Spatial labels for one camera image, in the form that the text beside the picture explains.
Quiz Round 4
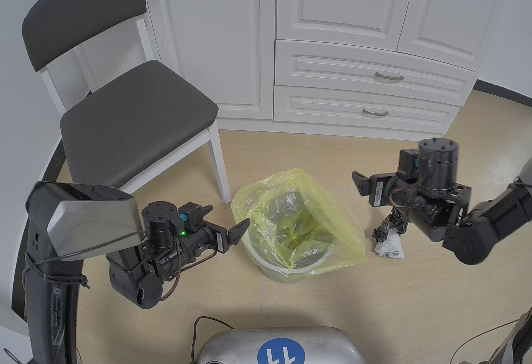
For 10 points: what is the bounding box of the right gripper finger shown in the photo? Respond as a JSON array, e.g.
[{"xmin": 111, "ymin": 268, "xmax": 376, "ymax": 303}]
[{"xmin": 352, "ymin": 170, "xmax": 371, "ymax": 197}]

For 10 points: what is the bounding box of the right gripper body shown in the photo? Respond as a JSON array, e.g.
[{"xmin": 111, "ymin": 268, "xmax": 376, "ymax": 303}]
[{"xmin": 368, "ymin": 172, "xmax": 416, "ymax": 207}]

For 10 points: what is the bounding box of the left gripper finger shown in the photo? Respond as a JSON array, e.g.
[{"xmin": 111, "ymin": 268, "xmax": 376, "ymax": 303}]
[{"xmin": 229, "ymin": 218, "xmax": 252, "ymax": 246}]

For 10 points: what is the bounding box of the crumpled black plastic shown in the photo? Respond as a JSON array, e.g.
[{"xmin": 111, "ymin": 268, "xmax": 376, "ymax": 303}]
[{"xmin": 373, "ymin": 208, "xmax": 411, "ymax": 243}]

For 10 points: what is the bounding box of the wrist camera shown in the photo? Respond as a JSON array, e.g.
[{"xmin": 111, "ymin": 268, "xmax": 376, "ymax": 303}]
[
  {"xmin": 398, "ymin": 148, "xmax": 421, "ymax": 182},
  {"xmin": 178, "ymin": 202, "xmax": 213, "ymax": 232}
]

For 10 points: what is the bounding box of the grey and white chair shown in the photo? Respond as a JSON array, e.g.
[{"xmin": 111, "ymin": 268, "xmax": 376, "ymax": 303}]
[{"xmin": 22, "ymin": 0, "xmax": 232, "ymax": 205}]

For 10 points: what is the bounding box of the white trash bin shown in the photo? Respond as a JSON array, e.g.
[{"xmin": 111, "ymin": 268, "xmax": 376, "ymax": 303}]
[{"xmin": 249, "ymin": 188, "xmax": 333, "ymax": 282}]

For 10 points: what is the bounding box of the yellow plastic bag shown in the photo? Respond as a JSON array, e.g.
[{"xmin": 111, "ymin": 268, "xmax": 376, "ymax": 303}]
[{"xmin": 231, "ymin": 168, "xmax": 366, "ymax": 282}]

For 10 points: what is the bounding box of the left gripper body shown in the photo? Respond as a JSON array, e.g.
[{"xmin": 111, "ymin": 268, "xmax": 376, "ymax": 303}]
[{"xmin": 176, "ymin": 225, "xmax": 230, "ymax": 268}]

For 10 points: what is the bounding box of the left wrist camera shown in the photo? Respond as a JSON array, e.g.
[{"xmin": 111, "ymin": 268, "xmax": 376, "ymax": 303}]
[{"xmin": 178, "ymin": 202, "xmax": 213, "ymax": 232}]

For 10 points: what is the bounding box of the crumpled white paper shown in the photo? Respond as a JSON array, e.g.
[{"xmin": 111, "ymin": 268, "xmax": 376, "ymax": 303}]
[{"xmin": 374, "ymin": 229, "xmax": 405, "ymax": 260}]

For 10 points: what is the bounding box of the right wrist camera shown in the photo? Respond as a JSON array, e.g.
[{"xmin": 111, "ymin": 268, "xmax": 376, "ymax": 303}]
[{"xmin": 398, "ymin": 148, "xmax": 421, "ymax": 182}]

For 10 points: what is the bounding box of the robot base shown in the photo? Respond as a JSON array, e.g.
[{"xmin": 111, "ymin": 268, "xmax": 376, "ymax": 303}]
[{"xmin": 199, "ymin": 327, "xmax": 371, "ymax": 364}]

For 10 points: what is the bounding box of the black cable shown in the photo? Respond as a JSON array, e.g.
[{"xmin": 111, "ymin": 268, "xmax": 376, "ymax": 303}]
[
  {"xmin": 452, "ymin": 322, "xmax": 521, "ymax": 364},
  {"xmin": 191, "ymin": 316, "xmax": 236, "ymax": 361}
]

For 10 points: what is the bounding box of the white wardrobe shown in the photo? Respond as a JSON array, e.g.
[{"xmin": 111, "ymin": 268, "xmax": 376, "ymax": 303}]
[{"xmin": 48, "ymin": 0, "xmax": 510, "ymax": 142}]

